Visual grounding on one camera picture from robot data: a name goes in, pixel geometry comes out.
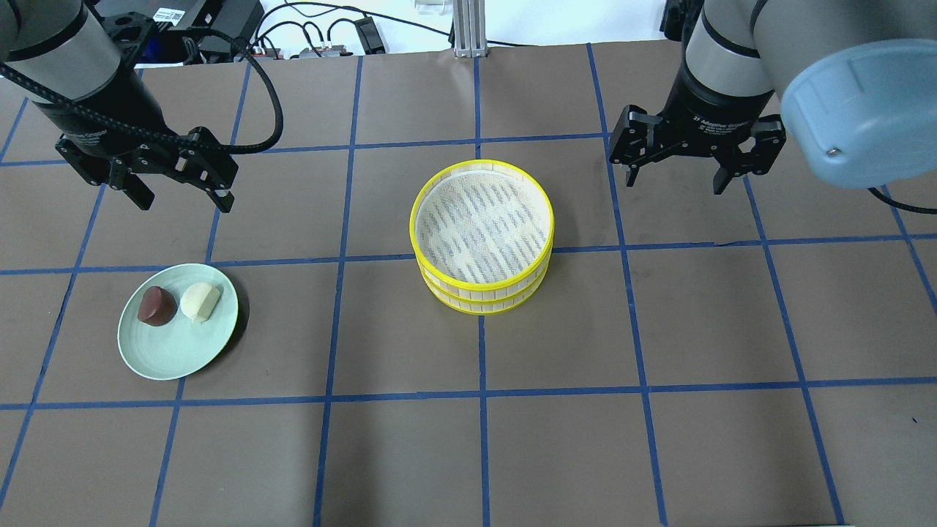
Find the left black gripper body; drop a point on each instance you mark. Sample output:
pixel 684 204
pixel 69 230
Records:
pixel 102 110

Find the white bun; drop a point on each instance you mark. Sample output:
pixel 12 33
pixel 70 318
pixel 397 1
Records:
pixel 199 300

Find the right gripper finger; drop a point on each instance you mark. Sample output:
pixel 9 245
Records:
pixel 633 172
pixel 722 178

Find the pale green plate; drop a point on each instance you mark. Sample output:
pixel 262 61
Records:
pixel 182 345

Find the aluminium frame post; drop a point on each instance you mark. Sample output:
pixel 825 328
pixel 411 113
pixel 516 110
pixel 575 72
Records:
pixel 468 29

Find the brown bun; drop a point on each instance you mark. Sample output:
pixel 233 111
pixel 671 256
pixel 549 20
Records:
pixel 157 308

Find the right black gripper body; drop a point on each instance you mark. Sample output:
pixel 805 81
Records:
pixel 714 106

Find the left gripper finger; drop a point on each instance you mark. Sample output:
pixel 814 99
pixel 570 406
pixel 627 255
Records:
pixel 137 191
pixel 222 197

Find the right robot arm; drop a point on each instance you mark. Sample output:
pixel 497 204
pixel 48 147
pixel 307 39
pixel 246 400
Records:
pixel 852 82

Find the yellow steamer layer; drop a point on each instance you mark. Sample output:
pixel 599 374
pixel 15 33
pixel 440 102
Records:
pixel 486 302
pixel 481 225

